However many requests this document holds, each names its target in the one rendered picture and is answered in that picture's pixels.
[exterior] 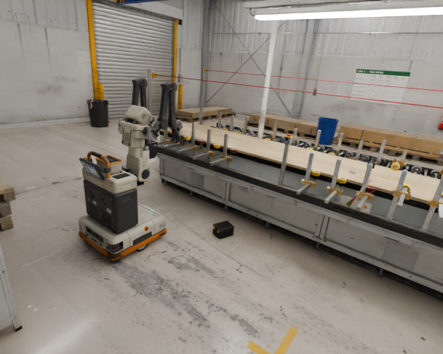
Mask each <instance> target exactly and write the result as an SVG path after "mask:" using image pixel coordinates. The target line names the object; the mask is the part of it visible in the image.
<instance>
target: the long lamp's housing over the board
mask: <svg viewBox="0 0 443 354"><path fill-rule="evenodd" d="M424 8H443V0H430V1H405V2H392V3H379V4H354V5H341V6H317V7H304V8H280V9H266V10H256V12H255V19H256V16H259V15H292V14H308V13H341V12H358V11H390V10H407V9H424Z"/></svg>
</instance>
